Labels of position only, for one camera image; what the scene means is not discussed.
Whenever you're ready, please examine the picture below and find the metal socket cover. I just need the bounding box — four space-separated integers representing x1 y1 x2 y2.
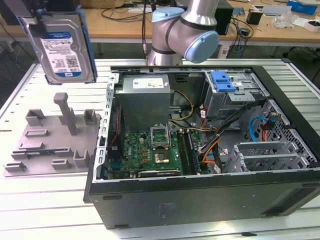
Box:
149 124 171 148

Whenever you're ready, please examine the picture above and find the red orange yellow power wire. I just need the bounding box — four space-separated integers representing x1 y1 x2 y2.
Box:
259 112 279 143

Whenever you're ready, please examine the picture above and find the grey parts rack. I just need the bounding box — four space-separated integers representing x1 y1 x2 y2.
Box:
2 92 102 178

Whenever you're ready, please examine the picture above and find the black PC case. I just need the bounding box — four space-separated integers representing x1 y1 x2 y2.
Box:
83 65 320 230

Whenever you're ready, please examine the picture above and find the black RAM slot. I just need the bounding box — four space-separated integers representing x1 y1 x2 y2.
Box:
177 130 194 176

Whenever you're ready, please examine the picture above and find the large black box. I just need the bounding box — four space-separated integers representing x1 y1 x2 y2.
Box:
0 0 19 26

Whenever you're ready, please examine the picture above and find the blue cardboard box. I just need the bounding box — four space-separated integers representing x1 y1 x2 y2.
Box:
286 0 319 15

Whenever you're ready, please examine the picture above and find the hard disk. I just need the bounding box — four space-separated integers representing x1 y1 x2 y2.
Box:
16 4 99 86

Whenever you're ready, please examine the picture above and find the dark RAM stick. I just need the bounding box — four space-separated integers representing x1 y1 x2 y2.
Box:
11 148 70 156

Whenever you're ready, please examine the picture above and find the grey metal drive cage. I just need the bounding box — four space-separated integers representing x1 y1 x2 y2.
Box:
202 71 271 120

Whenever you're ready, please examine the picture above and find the black graphics card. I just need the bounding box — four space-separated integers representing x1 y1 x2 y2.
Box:
137 169 181 179

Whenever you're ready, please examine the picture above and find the grey power supply unit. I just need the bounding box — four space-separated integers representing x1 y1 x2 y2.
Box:
114 74 174 126

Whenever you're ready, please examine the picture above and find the yellow black wire bundle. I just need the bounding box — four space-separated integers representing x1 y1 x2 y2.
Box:
168 89 195 124

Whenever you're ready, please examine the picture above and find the thin black cable loop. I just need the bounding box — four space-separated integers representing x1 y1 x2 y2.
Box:
101 4 154 24

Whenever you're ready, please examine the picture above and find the CPU socket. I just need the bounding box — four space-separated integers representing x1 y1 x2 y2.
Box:
151 147 171 166

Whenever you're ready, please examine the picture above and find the green motherboard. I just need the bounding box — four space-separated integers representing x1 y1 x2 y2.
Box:
107 129 201 180

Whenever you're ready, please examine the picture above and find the wooden desk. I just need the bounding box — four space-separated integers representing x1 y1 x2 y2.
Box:
0 0 320 61

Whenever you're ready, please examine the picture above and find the blue plastic drive latch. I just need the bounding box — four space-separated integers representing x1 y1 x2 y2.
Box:
210 71 237 93

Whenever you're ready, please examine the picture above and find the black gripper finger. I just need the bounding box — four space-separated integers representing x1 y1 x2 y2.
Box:
29 11 48 39

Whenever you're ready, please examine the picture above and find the white open box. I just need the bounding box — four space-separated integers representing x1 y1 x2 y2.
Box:
303 19 320 33

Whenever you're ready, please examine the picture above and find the small black box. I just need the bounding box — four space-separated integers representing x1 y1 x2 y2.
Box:
246 7 264 25

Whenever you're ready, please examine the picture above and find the clear plastic bag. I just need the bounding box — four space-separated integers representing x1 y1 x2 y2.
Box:
272 11 299 29

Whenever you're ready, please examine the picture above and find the blue flat data wire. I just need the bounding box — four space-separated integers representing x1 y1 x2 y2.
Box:
248 116 266 144

